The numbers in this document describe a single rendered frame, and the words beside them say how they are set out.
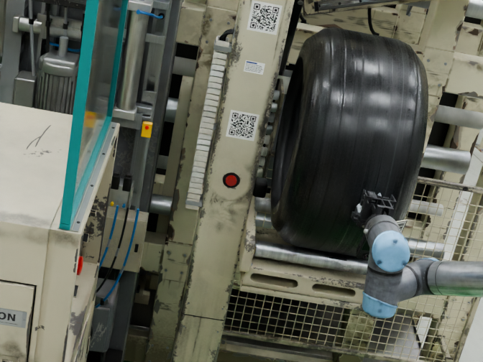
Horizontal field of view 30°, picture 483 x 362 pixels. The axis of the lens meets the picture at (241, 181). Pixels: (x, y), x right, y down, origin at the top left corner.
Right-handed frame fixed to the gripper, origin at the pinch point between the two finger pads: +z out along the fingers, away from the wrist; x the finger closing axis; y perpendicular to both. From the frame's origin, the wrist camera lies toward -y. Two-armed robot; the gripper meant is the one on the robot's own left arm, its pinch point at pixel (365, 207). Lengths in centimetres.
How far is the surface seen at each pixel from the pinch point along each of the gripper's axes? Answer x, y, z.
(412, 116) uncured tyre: -7.1, 23.2, 5.5
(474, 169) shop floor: -146, -75, 356
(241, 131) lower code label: 31.7, 7.5, 21.7
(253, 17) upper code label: 35, 38, 18
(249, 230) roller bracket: 24.5, -18.2, 19.4
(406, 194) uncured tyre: -9.8, 4.4, 2.8
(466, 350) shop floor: -90, -100, 138
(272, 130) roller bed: 20, -1, 63
